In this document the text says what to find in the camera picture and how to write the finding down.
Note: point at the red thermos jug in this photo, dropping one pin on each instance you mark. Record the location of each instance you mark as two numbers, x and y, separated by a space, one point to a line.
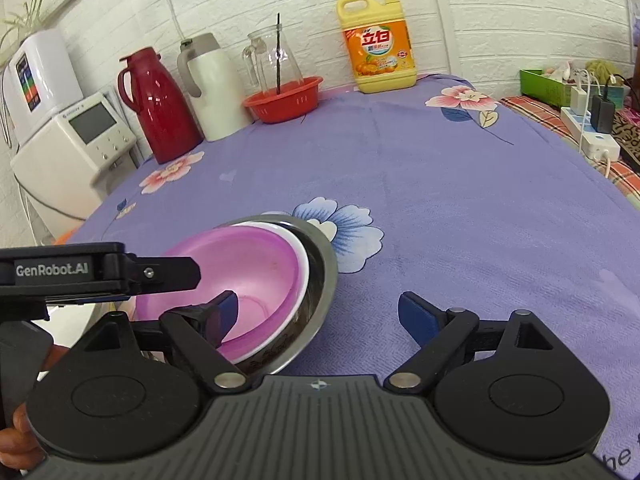
148 89

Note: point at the black charger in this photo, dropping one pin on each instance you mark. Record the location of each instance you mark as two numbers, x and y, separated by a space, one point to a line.
602 115

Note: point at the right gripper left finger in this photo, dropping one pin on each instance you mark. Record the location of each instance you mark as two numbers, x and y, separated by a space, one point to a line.
195 334

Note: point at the white water dispenser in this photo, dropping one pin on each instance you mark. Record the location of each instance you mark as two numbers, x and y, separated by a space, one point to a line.
74 162

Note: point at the purple floral tablecloth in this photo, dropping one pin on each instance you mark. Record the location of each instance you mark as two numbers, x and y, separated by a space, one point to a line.
488 215

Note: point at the stainless steel bowl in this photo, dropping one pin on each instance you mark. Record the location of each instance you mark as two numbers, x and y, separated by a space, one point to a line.
316 304

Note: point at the white power strip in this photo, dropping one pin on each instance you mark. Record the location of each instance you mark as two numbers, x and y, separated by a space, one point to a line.
596 146

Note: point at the green box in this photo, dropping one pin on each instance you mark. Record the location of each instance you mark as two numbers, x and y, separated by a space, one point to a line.
552 86

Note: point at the person's hand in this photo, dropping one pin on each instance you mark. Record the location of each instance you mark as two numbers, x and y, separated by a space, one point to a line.
18 445

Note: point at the yellow detergent bottle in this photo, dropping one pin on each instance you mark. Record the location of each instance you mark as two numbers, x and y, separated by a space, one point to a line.
378 43

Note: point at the green plant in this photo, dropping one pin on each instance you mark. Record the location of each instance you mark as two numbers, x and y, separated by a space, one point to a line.
32 18

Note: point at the glass carafe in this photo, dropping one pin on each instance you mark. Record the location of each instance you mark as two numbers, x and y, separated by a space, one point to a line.
260 59

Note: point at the black straw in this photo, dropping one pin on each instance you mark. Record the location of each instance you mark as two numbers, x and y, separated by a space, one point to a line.
278 53

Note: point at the purple plastic bowl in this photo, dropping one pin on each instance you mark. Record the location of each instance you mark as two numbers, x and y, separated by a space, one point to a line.
207 250

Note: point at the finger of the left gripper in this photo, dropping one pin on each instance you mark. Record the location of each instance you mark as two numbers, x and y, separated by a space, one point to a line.
162 274

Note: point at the white thermos jug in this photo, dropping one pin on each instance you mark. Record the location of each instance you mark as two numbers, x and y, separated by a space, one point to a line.
214 87

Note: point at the red plastic colander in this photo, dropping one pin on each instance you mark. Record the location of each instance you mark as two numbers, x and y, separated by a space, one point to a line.
294 100

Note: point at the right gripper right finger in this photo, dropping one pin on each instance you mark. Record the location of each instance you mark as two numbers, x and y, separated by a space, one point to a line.
442 336

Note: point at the white red-patterned bowl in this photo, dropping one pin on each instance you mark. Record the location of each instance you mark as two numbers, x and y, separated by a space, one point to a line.
269 273

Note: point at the white purifier unit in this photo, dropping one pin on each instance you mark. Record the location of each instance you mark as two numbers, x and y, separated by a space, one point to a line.
39 82

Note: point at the white charger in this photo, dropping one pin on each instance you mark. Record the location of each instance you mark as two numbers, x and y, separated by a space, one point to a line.
579 100

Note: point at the large white floral plate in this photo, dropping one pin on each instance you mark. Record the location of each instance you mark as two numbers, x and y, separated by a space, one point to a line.
66 324

